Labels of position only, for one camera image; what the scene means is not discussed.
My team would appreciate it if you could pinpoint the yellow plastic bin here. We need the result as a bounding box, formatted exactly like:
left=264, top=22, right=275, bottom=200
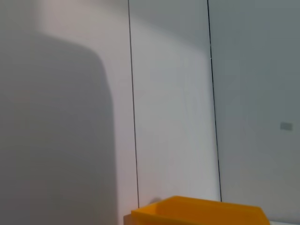
left=130, top=195, right=270, bottom=225

